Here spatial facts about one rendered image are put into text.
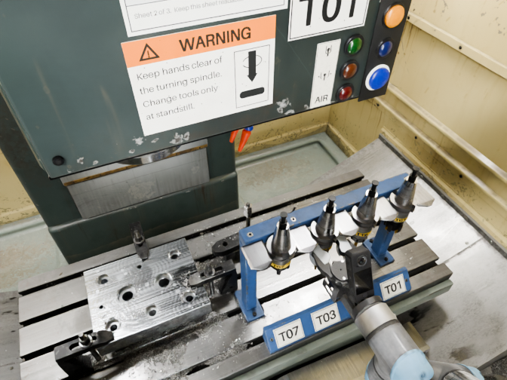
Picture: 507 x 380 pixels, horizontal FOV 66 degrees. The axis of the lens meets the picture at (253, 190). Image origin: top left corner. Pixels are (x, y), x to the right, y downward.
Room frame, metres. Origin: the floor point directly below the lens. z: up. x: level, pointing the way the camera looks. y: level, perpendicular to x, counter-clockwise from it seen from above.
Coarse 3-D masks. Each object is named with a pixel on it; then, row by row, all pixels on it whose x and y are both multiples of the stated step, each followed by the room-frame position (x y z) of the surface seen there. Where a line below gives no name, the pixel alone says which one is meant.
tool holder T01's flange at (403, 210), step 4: (392, 196) 0.64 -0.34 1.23; (392, 200) 0.63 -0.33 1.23; (416, 200) 0.63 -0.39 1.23; (392, 204) 0.62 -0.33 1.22; (396, 204) 0.62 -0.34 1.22; (412, 204) 0.62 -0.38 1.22; (396, 208) 0.61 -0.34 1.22; (400, 208) 0.61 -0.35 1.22; (404, 208) 0.61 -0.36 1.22; (408, 208) 0.61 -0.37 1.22; (412, 208) 0.62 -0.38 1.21; (400, 212) 0.61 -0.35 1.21; (404, 212) 0.61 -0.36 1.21; (412, 212) 0.61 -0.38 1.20
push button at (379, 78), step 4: (380, 68) 0.46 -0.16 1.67; (384, 68) 0.46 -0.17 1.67; (376, 72) 0.45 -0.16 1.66; (380, 72) 0.45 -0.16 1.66; (384, 72) 0.46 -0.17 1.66; (388, 72) 0.46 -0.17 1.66; (372, 76) 0.45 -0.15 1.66; (376, 76) 0.45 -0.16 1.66; (380, 76) 0.45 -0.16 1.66; (384, 76) 0.46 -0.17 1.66; (388, 76) 0.46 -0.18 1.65; (372, 80) 0.45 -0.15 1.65; (376, 80) 0.45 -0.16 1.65; (380, 80) 0.45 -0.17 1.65; (384, 80) 0.46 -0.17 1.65; (372, 84) 0.45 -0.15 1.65; (376, 84) 0.45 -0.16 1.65; (380, 84) 0.46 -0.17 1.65; (384, 84) 0.46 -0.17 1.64; (372, 88) 0.45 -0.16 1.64; (376, 88) 0.45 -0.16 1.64
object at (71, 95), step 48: (0, 0) 0.31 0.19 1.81; (48, 0) 0.32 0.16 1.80; (96, 0) 0.33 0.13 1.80; (288, 0) 0.41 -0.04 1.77; (0, 48) 0.30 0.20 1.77; (48, 48) 0.31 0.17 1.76; (96, 48) 0.33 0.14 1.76; (288, 48) 0.41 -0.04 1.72; (48, 96) 0.31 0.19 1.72; (96, 96) 0.32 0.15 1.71; (288, 96) 0.41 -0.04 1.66; (48, 144) 0.30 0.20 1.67; (96, 144) 0.32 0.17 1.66; (144, 144) 0.34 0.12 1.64
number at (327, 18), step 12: (324, 0) 0.42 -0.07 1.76; (336, 0) 0.43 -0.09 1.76; (348, 0) 0.43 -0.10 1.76; (360, 0) 0.44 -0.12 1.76; (324, 12) 0.42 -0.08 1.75; (336, 12) 0.43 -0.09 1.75; (348, 12) 0.44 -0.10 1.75; (360, 12) 0.44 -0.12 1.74; (324, 24) 0.42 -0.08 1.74; (336, 24) 0.43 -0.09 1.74
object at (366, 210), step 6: (366, 192) 0.59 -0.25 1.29; (366, 198) 0.58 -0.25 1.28; (372, 198) 0.58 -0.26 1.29; (360, 204) 0.59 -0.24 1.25; (366, 204) 0.58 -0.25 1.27; (372, 204) 0.57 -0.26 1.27; (360, 210) 0.58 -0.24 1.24; (366, 210) 0.57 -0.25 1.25; (372, 210) 0.57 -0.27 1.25; (360, 216) 0.58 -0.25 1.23; (366, 216) 0.57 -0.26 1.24; (372, 216) 0.57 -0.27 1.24
